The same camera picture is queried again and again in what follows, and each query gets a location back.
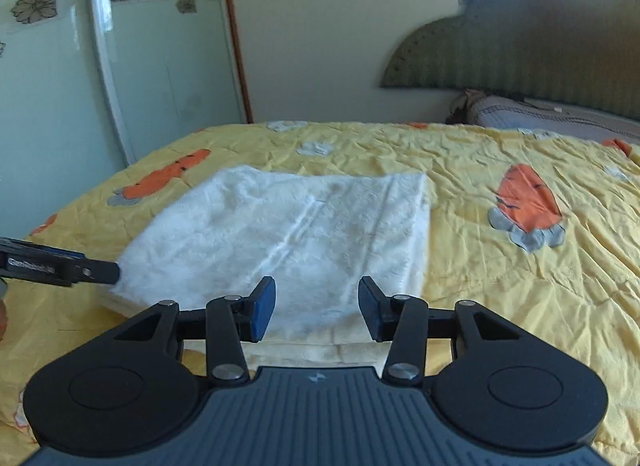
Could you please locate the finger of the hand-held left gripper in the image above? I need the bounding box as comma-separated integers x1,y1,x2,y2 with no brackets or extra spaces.
0,238,85,261
0,252,121,288

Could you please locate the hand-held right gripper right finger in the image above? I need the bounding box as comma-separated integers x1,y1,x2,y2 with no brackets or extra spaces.
358,275,524,387

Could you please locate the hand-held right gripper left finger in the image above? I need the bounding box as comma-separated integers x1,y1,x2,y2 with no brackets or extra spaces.
114,275,277,387

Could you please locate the white textured blanket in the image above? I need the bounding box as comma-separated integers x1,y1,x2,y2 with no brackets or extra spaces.
108,164,432,362

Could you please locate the yellow carrot print blanket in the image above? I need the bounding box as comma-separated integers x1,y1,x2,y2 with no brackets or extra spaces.
0,121,640,466

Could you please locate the glass door with flower stickers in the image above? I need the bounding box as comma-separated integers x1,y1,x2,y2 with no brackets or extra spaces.
0,0,236,267

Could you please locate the dark brown cloth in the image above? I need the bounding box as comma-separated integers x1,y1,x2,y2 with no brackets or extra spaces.
446,88,488,125

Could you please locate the grey striped pillow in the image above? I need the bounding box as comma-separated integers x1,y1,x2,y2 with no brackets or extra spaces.
470,93,640,141

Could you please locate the brown wooden trim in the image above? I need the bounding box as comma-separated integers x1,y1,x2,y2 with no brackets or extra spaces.
219,0,254,125

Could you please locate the green padded headboard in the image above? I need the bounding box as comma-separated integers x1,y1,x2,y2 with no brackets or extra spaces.
380,0,640,121

